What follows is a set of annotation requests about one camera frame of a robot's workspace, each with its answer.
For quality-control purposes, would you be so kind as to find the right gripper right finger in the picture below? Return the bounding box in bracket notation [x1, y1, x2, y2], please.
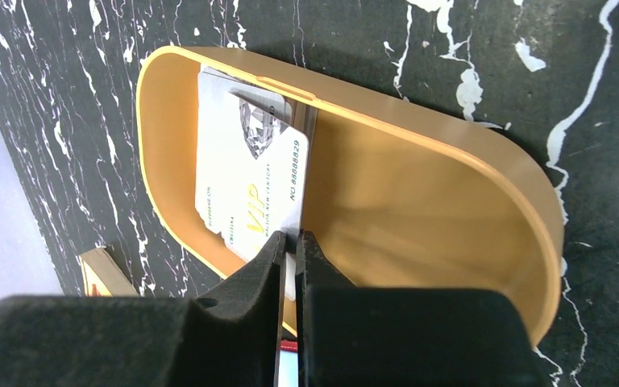
[296, 231, 547, 386]

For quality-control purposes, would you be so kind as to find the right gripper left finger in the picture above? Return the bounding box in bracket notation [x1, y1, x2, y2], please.
[0, 231, 286, 386]

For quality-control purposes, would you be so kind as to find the red card holder wallet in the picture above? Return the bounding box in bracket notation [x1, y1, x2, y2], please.
[277, 339, 299, 387]

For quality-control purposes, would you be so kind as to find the white card in tray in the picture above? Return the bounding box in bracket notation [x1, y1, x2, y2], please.
[197, 65, 318, 141]

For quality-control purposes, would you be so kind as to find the orange book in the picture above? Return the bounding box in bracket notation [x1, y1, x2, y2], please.
[79, 248, 139, 297]

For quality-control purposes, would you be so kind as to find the orange oval tray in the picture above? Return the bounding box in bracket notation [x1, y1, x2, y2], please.
[135, 46, 564, 344]

